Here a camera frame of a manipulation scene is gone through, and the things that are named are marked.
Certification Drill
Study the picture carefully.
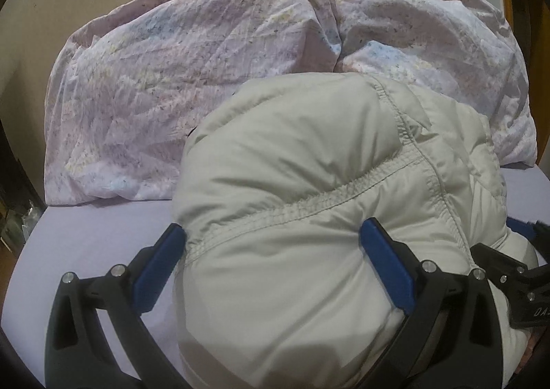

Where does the lavender bed sheet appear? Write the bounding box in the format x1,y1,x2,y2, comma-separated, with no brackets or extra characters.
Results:
11,164,550,389

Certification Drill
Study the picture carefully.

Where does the cream puffer jacket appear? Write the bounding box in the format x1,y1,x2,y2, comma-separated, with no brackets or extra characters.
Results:
172,71,540,389

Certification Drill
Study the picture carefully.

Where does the pink printed duvet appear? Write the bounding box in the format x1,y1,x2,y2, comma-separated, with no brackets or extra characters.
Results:
45,0,538,206

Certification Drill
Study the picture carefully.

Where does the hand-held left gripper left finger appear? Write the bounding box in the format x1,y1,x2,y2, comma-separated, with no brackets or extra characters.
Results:
45,223,188,389

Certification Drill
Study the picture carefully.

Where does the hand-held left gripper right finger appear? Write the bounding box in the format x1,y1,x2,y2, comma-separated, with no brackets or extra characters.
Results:
359,217,514,389

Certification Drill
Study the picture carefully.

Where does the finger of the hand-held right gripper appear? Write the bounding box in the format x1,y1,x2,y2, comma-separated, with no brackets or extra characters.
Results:
506,217,550,249
470,243,530,287

